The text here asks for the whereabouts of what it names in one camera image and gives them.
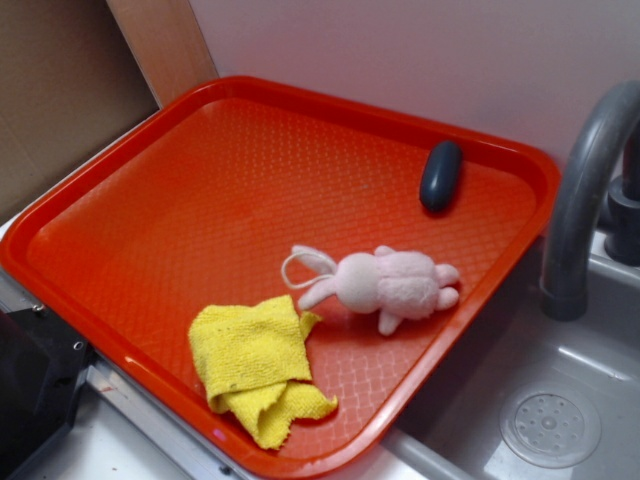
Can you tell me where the wooden board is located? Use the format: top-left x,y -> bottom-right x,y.
107,0 -> 219,107

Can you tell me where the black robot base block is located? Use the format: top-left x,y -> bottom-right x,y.
1,305 -> 94,479

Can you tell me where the orange plastic tray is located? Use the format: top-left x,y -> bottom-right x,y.
1,77 -> 560,479

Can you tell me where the yellow cloth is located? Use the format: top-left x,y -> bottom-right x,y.
188,295 -> 338,450

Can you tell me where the dark grey oval object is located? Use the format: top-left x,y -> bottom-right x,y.
419,140 -> 463,213

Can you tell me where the grey toy faucet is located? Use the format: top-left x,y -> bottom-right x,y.
540,80 -> 639,321

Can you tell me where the brown cardboard panel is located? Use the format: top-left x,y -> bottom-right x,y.
1,1 -> 158,221

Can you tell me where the pink plush bunny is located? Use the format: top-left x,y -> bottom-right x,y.
281,245 -> 460,336

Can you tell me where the grey toy sink basin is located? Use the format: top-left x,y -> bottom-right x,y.
384,227 -> 640,480

